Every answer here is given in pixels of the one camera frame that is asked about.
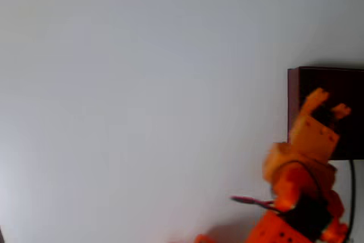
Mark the dark red open box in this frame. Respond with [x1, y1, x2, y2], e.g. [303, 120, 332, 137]
[287, 66, 364, 162]

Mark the black cable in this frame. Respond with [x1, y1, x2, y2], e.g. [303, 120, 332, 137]
[347, 159, 357, 243]

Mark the red wire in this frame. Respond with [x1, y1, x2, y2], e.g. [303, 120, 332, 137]
[229, 195, 277, 209]

